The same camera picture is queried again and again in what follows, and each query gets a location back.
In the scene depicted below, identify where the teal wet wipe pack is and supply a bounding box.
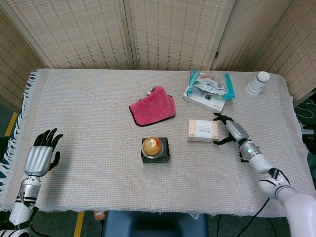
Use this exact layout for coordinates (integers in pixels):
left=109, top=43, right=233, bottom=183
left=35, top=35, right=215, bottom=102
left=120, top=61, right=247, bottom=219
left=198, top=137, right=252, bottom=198
left=186, top=68, right=236, bottom=100

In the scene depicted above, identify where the stack of white paper cups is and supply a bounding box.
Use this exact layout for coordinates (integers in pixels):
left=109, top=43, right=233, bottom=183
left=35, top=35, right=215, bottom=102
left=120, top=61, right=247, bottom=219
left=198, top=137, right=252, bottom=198
left=244, top=71, right=270, bottom=97

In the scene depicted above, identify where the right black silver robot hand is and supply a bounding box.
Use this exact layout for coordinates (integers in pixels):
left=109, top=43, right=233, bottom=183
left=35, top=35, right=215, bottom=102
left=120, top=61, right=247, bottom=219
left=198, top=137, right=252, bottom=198
left=212, top=113, right=250, bottom=146

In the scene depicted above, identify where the woven folding screen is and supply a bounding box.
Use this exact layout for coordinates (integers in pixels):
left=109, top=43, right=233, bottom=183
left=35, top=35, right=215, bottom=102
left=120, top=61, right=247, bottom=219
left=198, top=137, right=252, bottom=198
left=0, top=0, right=316, bottom=112

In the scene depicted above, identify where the black cable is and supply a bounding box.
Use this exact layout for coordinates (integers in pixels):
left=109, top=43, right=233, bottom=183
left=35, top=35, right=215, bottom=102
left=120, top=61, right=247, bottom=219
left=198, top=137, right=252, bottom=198
left=237, top=197, right=271, bottom=237

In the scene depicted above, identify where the beige woven tablecloth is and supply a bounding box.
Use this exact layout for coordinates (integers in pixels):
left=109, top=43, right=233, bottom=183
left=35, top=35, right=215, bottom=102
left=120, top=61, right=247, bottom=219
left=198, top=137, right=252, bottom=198
left=0, top=68, right=316, bottom=218

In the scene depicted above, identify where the yellow fruit jelly cup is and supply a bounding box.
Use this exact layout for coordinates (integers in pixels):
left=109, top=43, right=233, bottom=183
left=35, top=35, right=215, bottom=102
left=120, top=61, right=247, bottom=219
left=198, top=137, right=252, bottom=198
left=142, top=137, right=164, bottom=158

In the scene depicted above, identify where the black VIVE tracker box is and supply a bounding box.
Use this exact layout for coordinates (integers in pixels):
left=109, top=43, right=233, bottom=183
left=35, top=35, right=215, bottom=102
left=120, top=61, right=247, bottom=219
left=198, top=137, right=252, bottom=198
left=140, top=137, right=171, bottom=165

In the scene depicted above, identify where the pink towel with black trim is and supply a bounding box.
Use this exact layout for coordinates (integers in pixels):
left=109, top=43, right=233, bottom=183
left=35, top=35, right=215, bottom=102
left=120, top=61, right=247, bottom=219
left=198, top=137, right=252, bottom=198
left=128, top=85, right=176, bottom=127

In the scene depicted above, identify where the flat white cardboard box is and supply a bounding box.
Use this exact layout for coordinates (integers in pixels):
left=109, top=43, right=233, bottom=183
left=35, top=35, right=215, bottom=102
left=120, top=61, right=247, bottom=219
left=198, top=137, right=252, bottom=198
left=182, top=86, right=227, bottom=114

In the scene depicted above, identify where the blue padded robot base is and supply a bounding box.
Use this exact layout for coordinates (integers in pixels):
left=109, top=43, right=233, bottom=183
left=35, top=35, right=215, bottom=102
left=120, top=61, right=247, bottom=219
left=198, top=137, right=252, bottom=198
left=102, top=211, right=209, bottom=237

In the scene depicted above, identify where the tissue pack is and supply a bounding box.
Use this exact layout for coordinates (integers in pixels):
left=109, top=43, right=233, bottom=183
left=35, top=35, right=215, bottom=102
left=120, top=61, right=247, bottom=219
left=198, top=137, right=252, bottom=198
left=187, top=119, right=220, bottom=143

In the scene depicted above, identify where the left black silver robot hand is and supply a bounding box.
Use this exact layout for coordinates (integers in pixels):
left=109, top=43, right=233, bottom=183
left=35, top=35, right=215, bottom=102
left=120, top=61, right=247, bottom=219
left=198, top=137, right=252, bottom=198
left=23, top=127, right=64, bottom=177

